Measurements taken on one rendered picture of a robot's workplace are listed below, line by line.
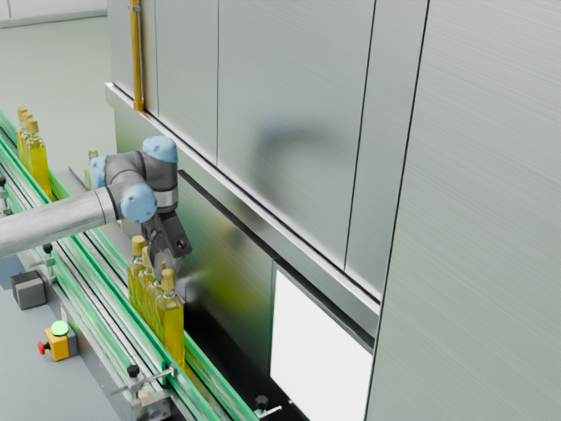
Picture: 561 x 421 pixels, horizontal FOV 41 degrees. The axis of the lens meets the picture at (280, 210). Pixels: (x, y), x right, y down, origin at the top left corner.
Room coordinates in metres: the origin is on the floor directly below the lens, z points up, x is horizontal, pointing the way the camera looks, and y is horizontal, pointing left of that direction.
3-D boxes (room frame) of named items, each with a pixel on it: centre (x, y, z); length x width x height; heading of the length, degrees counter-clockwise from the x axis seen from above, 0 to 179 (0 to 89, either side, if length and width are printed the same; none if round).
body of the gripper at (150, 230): (1.52, 0.28, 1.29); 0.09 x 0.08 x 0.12; 35
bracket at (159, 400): (1.35, 0.29, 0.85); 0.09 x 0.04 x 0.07; 125
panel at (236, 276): (1.37, 0.01, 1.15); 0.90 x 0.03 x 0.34; 35
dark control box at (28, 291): (1.87, 0.77, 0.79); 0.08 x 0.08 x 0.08; 35
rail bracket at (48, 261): (1.80, 0.69, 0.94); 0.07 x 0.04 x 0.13; 125
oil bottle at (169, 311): (1.50, 0.26, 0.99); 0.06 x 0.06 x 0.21; 36
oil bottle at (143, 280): (1.59, 0.33, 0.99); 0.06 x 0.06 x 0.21; 35
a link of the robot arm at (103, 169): (1.45, 0.36, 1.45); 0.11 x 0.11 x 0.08; 28
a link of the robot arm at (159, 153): (1.51, 0.28, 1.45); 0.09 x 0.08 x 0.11; 118
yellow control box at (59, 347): (1.65, 0.61, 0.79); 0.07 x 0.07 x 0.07; 35
